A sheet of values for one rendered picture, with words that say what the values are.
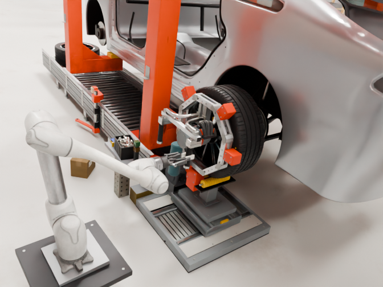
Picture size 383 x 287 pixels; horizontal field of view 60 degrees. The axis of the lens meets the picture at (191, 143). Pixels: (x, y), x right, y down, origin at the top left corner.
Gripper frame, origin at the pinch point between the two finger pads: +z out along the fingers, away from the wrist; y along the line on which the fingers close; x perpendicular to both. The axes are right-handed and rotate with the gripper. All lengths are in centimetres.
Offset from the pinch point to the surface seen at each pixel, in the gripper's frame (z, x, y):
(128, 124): 38, -58, -156
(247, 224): 64, -75, 11
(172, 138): 30, -24, -60
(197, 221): 23, -68, -4
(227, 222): 43, -67, 8
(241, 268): 35, -83, 38
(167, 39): 15, 58, -60
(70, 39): 9, 11, -253
